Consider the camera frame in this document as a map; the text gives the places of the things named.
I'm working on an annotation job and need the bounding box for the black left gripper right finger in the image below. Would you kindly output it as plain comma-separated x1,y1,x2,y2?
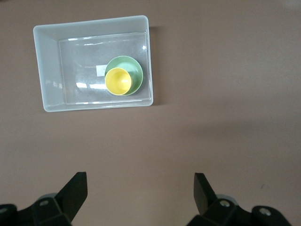
189,172,293,226

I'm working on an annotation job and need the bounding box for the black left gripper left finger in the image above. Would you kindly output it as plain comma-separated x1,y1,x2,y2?
0,171,89,226

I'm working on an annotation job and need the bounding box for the yellow plastic cup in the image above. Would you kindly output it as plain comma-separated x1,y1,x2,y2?
104,67,133,96

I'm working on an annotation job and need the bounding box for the pale green bowl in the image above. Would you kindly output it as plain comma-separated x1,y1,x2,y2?
104,55,144,97

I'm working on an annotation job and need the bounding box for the clear plastic box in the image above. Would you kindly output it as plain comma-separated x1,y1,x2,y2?
32,15,155,113

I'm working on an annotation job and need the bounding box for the brown table cover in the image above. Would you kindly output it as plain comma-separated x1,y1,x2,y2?
0,0,301,226

